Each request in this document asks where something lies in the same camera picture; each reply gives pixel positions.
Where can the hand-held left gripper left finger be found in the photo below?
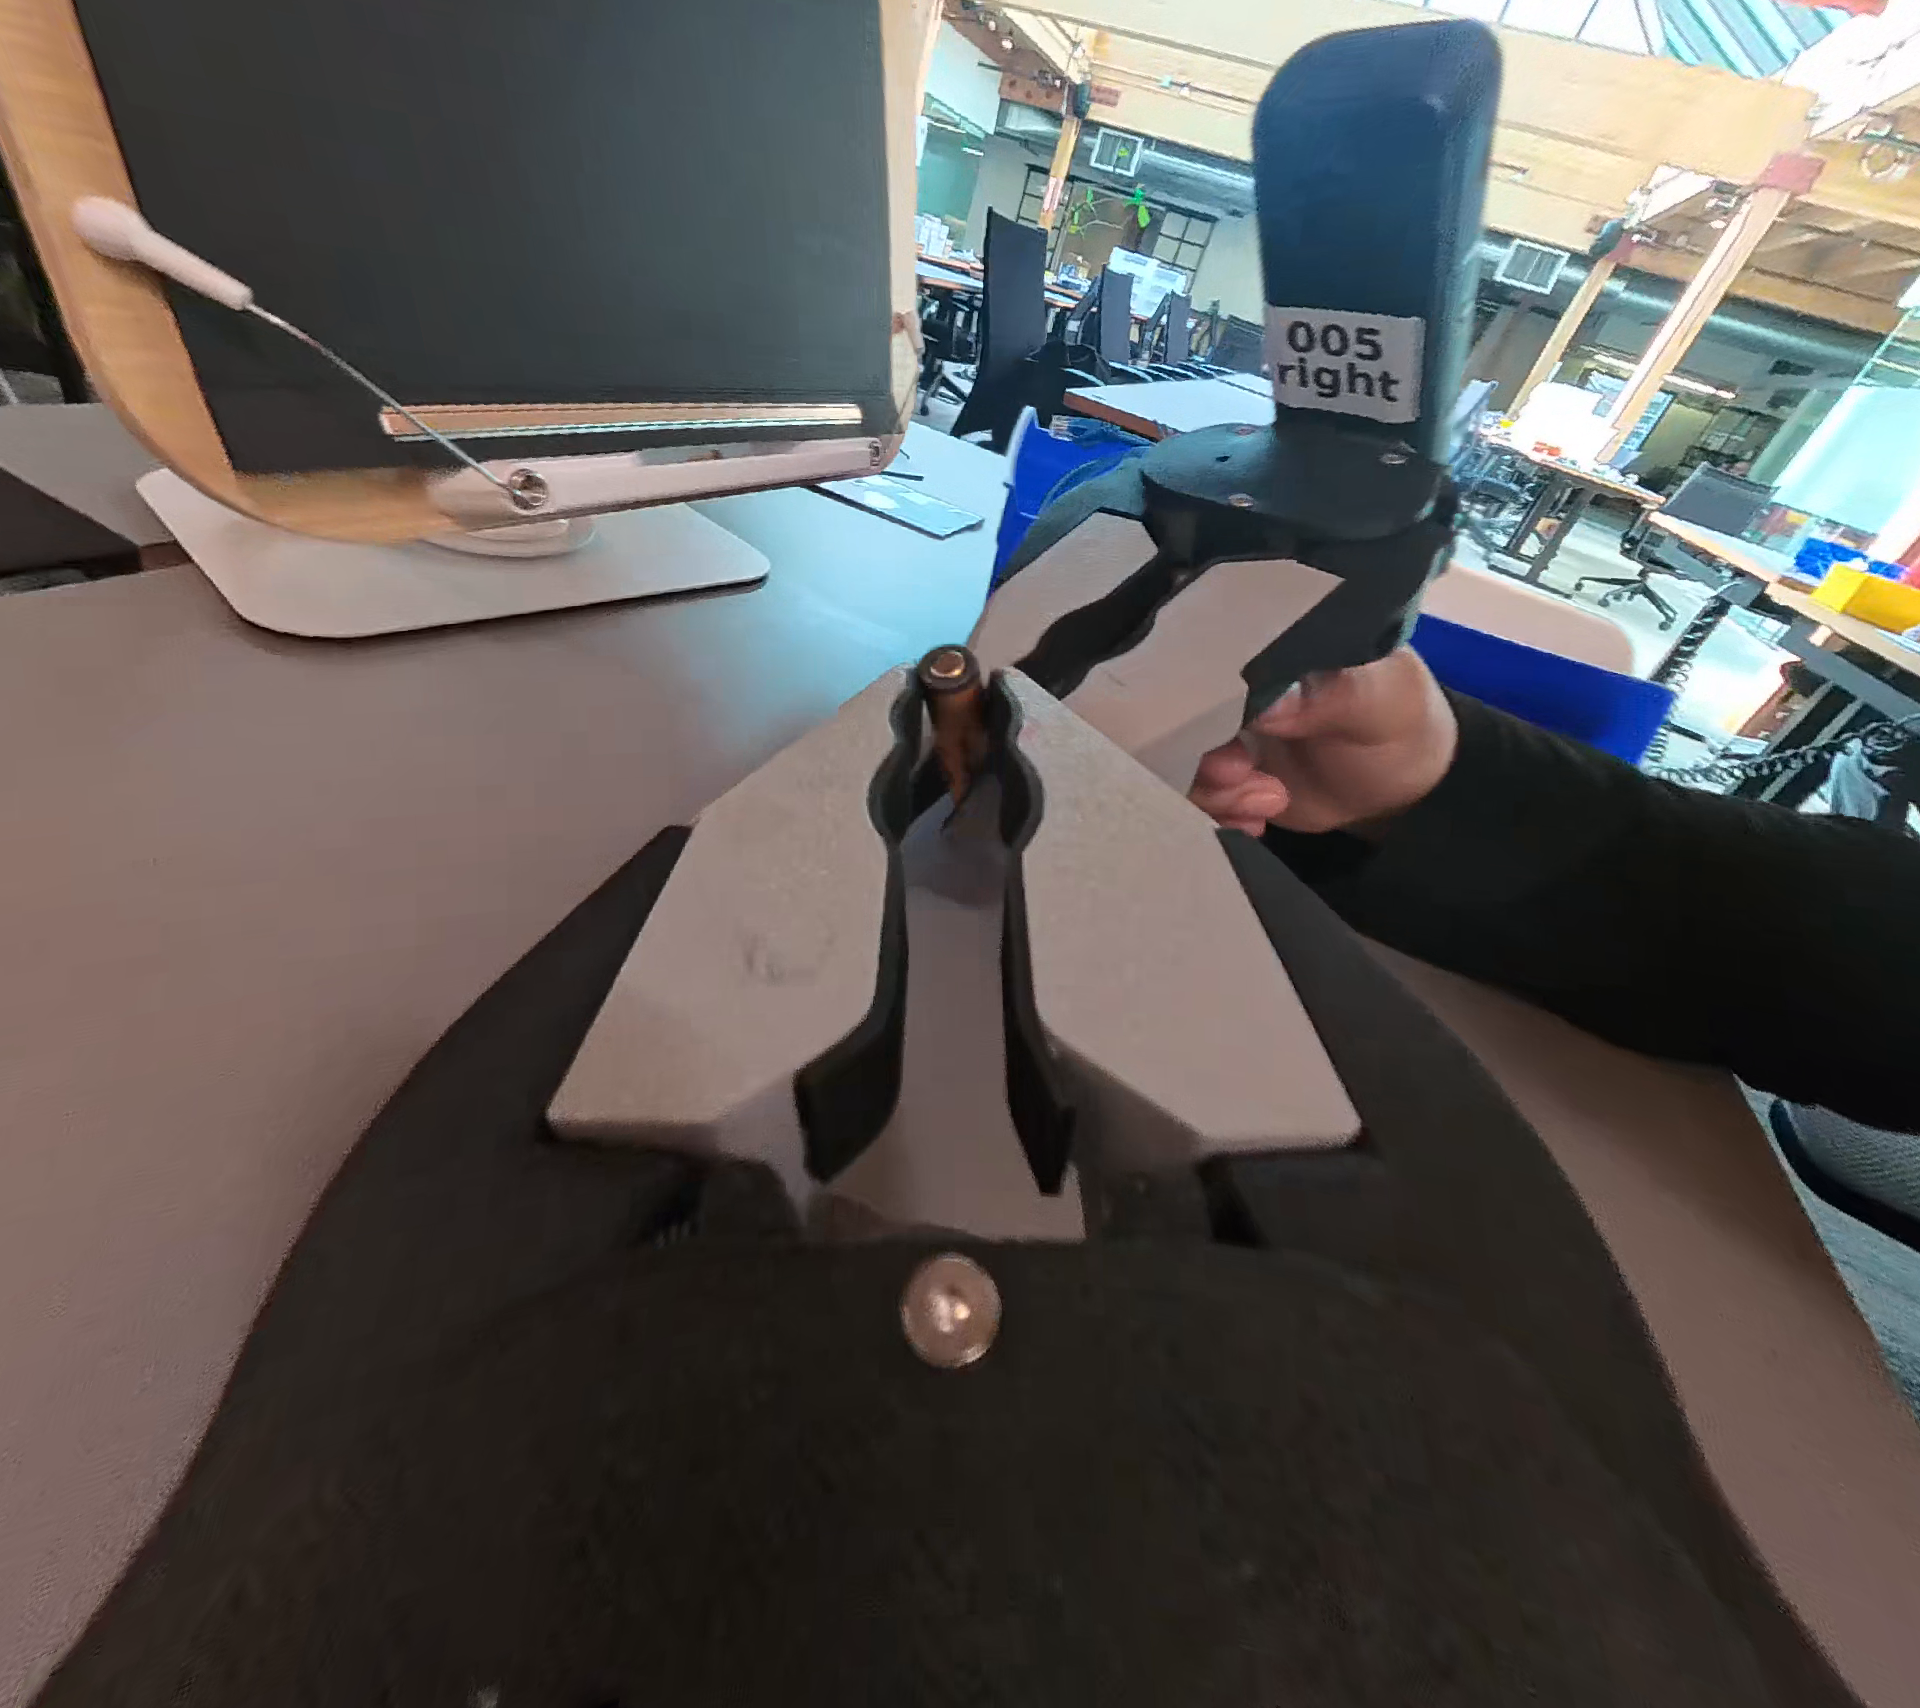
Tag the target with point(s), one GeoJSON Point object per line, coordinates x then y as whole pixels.
{"type": "Point", "coordinates": [707, 988]}

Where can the person's right hand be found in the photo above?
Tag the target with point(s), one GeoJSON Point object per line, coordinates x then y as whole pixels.
{"type": "Point", "coordinates": [1336, 748]}

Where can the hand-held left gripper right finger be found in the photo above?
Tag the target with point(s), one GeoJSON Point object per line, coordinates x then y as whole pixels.
{"type": "Point", "coordinates": [1186, 988]}

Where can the blue plastic bin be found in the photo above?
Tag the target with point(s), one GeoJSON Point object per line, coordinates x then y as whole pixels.
{"type": "Point", "coordinates": [1530, 675]}

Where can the copper black battery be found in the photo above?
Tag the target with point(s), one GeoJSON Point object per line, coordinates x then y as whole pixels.
{"type": "Point", "coordinates": [949, 725]}

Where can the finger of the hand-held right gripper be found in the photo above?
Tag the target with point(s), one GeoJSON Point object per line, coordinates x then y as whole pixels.
{"type": "Point", "coordinates": [1200, 659]}
{"type": "Point", "coordinates": [1067, 584]}

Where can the black office chair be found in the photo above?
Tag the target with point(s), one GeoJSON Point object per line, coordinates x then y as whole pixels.
{"type": "Point", "coordinates": [1012, 314]}

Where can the black computer monitor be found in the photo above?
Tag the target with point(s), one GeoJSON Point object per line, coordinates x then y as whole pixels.
{"type": "Point", "coordinates": [450, 119]}

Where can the person's right forearm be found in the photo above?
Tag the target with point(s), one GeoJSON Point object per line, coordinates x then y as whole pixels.
{"type": "Point", "coordinates": [1651, 898]}

